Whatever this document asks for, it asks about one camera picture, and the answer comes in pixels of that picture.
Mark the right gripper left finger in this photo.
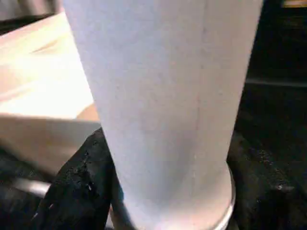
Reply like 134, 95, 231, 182
30, 126, 125, 230

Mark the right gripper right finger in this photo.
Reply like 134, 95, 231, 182
226, 131, 307, 230

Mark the white plastic table top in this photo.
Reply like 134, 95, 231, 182
0, 11, 102, 178

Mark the white plastic table leg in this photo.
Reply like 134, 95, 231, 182
61, 0, 265, 230

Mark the black shiny mat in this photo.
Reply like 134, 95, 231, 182
0, 0, 307, 230

